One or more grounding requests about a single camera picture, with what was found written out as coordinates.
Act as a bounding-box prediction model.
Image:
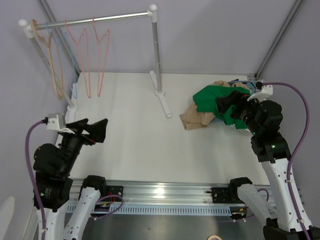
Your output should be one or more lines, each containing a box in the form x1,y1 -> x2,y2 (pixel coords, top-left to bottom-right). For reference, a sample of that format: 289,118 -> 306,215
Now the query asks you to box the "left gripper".
60,117 -> 108,174

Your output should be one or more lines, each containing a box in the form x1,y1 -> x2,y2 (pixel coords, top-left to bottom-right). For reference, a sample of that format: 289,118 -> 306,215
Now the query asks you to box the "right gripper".
214,90 -> 264,135

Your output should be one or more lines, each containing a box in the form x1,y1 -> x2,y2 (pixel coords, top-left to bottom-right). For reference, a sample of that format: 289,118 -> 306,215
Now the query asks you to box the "green t shirt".
192,85 -> 251,129

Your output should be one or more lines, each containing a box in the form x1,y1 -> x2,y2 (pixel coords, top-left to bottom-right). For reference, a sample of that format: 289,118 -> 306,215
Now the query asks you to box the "grey blue t shirt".
214,79 -> 257,126

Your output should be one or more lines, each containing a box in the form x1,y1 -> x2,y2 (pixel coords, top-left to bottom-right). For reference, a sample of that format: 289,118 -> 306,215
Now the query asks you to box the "pink wire hanger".
64,20 -> 92,99
92,18 -> 111,97

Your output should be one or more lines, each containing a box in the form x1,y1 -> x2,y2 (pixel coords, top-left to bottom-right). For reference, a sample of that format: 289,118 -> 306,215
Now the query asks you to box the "light blue wire hanger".
44,21 -> 80,99

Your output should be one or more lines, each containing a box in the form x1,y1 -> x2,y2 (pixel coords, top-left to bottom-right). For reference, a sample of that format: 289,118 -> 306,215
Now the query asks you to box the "beige t shirt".
179,79 -> 247,131

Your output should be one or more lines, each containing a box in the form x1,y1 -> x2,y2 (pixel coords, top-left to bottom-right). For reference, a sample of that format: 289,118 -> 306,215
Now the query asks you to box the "beige wooden hanger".
31,19 -> 64,100

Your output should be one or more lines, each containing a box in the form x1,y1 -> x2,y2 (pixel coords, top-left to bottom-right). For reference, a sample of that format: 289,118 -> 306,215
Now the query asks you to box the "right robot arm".
215,90 -> 320,240

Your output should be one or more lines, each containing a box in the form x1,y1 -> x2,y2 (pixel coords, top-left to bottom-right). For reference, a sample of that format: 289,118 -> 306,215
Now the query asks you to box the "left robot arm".
33,113 -> 108,240

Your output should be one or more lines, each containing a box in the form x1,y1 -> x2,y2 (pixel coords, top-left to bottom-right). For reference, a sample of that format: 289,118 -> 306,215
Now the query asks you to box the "white plastic laundry basket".
229,124 -> 253,138

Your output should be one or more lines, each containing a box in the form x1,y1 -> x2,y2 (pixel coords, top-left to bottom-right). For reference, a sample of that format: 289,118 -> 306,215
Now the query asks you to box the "white metal clothes rack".
18,4 -> 172,118

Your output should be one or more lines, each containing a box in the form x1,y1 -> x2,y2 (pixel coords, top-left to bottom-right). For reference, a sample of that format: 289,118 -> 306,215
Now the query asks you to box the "tape roll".
207,235 -> 223,240

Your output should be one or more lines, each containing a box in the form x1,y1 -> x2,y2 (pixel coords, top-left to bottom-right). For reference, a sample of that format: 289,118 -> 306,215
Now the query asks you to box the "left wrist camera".
46,113 -> 75,134

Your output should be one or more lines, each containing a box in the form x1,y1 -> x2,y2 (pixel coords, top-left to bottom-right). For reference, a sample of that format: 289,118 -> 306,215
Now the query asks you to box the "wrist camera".
46,113 -> 75,134
247,81 -> 273,102

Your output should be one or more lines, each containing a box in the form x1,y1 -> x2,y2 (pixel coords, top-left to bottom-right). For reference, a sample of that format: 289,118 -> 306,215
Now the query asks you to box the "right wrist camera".
247,81 -> 273,102

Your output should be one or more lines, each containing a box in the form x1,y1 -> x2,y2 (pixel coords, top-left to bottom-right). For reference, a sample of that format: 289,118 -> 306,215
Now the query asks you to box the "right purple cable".
232,81 -> 318,240

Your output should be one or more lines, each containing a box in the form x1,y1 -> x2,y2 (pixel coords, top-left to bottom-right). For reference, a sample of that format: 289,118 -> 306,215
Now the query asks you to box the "purple cable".
24,119 -> 124,240
232,81 -> 318,240

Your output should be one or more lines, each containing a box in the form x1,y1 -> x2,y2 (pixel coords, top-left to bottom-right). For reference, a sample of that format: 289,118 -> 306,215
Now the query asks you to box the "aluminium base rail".
67,177 -> 306,207

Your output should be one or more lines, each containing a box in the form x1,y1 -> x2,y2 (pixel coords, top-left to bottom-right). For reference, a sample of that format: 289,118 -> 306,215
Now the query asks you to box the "slotted cable duct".
91,203 -> 245,217

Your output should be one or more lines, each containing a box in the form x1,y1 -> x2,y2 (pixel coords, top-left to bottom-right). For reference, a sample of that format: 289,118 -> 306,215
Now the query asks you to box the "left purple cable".
24,119 -> 124,240

